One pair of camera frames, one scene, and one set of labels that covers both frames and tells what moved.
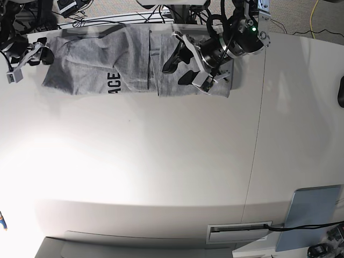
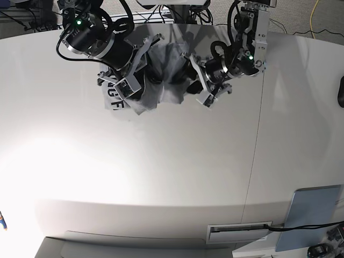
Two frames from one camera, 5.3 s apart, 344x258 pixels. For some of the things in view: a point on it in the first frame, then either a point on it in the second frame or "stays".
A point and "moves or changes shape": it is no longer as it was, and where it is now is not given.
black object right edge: (341, 93) stays
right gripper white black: (210, 55) to (214, 76)
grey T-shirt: (118, 60) moves or changes shape
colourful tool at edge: (2, 221) stays
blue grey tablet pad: (313, 219) stays
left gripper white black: (22, 52) to (126, 80)
